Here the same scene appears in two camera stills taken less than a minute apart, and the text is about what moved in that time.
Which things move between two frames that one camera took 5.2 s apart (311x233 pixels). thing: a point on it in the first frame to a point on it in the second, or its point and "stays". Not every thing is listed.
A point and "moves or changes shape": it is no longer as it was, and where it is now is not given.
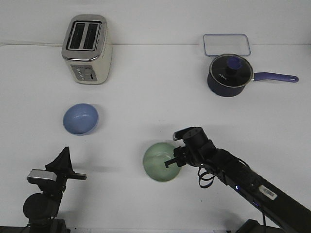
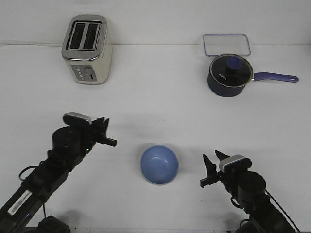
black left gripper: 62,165 to 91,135
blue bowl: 80,119 moves or changes shape
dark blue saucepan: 222,90 stays
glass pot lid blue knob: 232,69 stays
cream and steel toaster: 86,49 stays
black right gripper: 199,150 to 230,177
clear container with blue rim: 233,44 stays
